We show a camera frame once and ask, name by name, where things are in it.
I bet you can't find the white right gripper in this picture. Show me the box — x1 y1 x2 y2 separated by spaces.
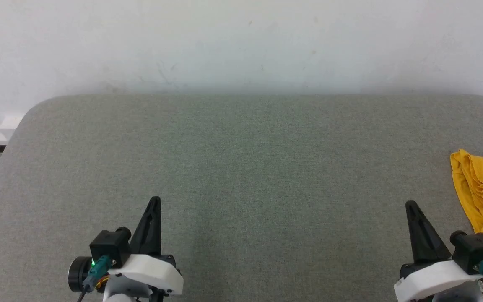
393 200 483 302

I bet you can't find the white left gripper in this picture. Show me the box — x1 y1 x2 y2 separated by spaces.
106 196 184 297

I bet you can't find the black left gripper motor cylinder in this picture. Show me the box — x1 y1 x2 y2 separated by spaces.
67 255 96 293

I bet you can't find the grey-green fabric sofa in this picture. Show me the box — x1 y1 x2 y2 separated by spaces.
0 94 483 302

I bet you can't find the left camera cable teal plug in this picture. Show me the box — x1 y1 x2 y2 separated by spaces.
77 255 114 302

